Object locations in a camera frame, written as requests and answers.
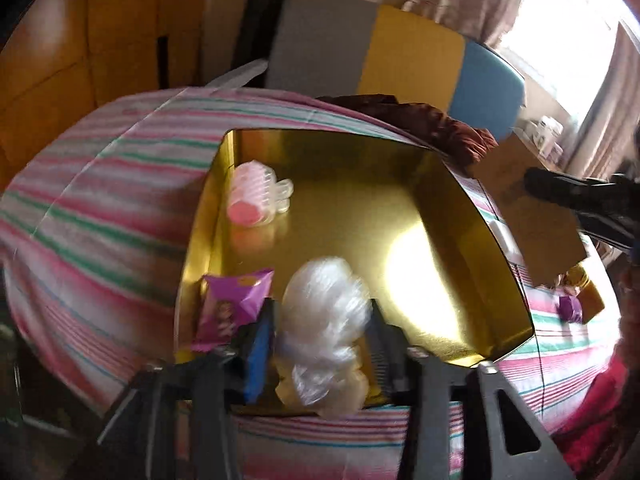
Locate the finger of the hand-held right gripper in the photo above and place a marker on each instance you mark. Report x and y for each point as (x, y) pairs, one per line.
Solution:
(560, 185)
(610, 230)

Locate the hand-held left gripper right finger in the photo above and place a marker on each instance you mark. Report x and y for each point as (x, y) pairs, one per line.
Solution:
(384, 360)

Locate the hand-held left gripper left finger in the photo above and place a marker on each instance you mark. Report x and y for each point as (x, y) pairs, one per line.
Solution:
(259, 355)

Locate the beige carton box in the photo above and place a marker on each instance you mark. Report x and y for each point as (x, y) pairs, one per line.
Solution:
(530, 240)

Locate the yellow sponge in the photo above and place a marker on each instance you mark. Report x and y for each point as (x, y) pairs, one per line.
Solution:
(592, 295)

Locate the clear plastic bag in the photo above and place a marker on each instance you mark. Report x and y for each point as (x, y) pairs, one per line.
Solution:
(320, 300)

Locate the gold metal tray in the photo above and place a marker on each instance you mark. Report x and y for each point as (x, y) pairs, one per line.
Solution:
(375, 200)

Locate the wooden shelf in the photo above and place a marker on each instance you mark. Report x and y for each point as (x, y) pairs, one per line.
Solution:
(525, 147)

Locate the white carton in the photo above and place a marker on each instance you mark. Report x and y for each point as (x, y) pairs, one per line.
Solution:
(550, 127)

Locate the beige curtain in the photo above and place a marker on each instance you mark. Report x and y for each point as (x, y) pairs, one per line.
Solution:
(465, 0)
(612, 110)

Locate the brown cloth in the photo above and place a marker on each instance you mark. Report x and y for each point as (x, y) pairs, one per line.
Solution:
(440, 125)

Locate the pink hair roller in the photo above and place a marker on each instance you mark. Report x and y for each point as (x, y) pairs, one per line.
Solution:
(250, 187)

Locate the person's pink clothing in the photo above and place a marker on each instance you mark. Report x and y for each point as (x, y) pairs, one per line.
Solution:
(610, 410)

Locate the grey yellow blue chair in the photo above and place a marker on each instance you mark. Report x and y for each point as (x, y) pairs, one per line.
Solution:
(320, 45)

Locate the wooden wardrobe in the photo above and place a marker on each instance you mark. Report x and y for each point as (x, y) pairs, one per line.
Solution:
(100, 35)

